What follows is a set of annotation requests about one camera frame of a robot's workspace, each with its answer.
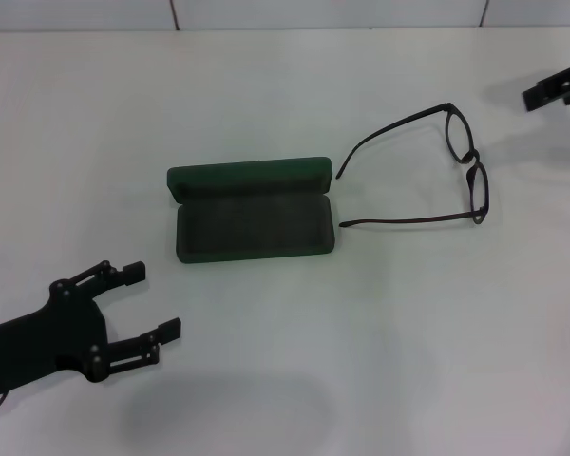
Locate green glasses case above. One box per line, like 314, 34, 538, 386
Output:
165, 155, 337, 265

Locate black glasses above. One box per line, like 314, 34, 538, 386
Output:
334, 102, 490, 229

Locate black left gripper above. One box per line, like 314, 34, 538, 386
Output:
0, 259, 182, 401

